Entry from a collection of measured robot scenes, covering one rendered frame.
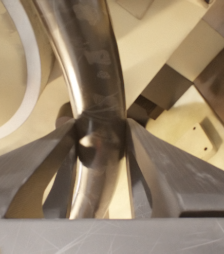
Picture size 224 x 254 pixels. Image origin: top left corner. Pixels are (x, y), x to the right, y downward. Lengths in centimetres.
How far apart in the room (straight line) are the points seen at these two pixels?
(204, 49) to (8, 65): 94
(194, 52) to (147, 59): 75
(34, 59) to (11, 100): 5
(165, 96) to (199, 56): 23
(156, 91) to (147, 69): 76
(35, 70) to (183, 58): 89
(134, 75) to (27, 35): 17
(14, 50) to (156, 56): 19
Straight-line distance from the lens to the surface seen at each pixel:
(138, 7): 32
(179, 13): 33
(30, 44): 24
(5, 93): 25
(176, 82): 111
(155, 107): 118
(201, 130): 88
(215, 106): 92
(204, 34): 108
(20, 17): 23
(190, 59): 109
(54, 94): 37
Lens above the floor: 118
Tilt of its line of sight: 19 degrees down
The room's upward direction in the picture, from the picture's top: 62 degrees counter-clockwise
